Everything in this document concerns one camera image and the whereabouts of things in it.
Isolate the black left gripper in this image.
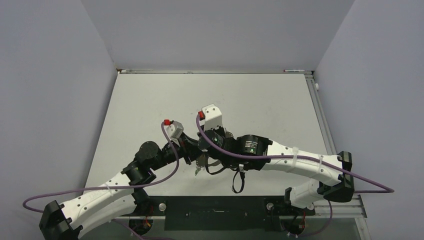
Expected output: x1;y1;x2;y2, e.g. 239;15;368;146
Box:
150;131;204;171

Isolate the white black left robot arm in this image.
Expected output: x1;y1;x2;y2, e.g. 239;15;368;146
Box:
39;134;202;240

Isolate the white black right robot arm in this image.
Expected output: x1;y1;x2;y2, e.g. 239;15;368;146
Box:
198;129;355;214

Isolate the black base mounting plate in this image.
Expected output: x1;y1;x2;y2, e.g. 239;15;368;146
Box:
128;196;316;234

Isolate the red white marker pen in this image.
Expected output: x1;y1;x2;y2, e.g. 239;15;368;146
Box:
283;69;306;73

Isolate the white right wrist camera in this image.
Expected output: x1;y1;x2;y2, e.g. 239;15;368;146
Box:
201;104;223;131

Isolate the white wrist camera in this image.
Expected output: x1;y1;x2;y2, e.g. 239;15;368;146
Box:
201;104;223;131
164;119;184;141

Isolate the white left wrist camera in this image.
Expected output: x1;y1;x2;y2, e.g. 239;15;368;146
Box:
164;119;184;141

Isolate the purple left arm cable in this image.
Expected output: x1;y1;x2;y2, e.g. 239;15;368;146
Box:
22;121;180;214

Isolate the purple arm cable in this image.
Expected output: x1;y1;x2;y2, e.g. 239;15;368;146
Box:
195;114;395;194
22;121;180;214

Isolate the aluminium frame rail back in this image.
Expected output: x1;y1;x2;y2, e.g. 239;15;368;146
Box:
117;69;314;75

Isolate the aluminium frame rail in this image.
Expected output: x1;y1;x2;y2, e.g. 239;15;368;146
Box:
305;74;338;155
94;196;366;221
117;69;314;75

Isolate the aluminium frame rail right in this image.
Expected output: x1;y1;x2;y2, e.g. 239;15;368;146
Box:
305;74;338;155

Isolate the aluminium frame rail front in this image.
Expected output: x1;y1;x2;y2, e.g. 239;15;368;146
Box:
94;196;366;221

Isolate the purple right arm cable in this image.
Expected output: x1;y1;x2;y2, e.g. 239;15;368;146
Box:
195;114;395;194

